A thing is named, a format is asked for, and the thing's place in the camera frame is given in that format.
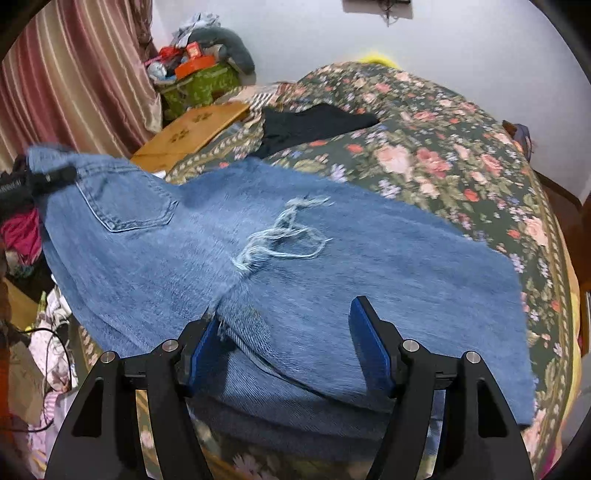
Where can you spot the striped curtain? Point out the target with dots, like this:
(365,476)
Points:
(69,69)

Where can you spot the black cloth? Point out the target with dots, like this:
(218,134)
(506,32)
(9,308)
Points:
(314,124)

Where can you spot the orange box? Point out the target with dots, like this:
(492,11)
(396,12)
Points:
(196,64)

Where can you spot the small red box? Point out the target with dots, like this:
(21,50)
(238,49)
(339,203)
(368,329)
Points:
(194,49)

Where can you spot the blue denim pants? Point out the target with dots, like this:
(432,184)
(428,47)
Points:
(369,258)

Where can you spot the red cloth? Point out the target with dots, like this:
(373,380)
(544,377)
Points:
(171,53)

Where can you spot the grey pillow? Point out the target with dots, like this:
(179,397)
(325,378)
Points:
(235,46)

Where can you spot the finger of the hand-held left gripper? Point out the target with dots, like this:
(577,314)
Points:
(55,177)

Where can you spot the pale pink cloth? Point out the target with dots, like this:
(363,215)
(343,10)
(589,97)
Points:
(55,369)

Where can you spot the wooden lap desk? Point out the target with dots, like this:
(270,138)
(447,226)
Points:
(198,124)

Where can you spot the blue grey garment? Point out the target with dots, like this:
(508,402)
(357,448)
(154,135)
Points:
(519,138)

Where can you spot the floral bedspread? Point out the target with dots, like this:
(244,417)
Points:
(438,152)

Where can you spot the green leaf-print storage box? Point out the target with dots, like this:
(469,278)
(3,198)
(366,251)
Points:
(203,87)

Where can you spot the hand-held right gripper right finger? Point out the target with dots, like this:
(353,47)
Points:
(369,341)

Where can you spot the magenta garment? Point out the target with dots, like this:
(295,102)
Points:
(21,230)

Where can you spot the pile of pale clothes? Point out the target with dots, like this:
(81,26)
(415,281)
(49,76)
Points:
(194,25)

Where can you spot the patchwork quilt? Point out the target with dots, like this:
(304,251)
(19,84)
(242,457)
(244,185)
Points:
(265,99)

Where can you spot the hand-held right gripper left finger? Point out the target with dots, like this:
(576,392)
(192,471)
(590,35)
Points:
(205,350)

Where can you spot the yellow foam tube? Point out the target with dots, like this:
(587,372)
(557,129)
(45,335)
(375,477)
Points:
(376,57)

